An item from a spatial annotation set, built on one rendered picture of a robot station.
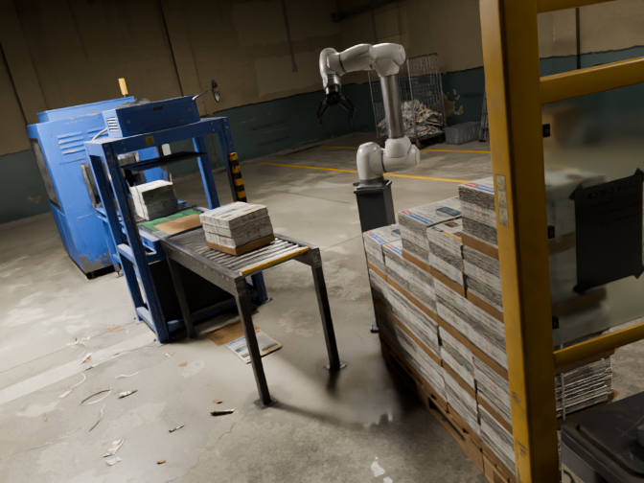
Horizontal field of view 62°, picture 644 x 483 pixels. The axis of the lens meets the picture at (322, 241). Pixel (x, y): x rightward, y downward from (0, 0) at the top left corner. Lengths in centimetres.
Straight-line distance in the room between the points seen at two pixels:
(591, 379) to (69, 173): 535
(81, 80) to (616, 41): 920
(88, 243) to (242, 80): 712
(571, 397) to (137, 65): 1069
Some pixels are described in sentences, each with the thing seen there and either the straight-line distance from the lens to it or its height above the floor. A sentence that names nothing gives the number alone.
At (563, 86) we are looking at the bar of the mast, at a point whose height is 162.
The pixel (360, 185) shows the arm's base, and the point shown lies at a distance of 346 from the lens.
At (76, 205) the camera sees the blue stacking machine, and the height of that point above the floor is 85.
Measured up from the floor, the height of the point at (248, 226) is 95.
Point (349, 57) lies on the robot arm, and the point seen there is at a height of 179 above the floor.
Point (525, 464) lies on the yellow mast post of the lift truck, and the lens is 175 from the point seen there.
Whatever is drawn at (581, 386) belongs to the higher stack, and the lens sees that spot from 222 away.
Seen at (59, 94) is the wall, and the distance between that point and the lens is 1150.
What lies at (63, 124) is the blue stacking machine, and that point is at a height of 169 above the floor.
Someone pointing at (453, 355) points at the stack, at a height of 50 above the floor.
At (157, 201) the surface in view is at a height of 94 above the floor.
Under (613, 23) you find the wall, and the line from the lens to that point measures 950.
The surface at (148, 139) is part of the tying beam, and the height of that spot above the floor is 151.
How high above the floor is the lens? 175
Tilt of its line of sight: 17 degrees down
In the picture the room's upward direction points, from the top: 10 degrees counter-clockwise
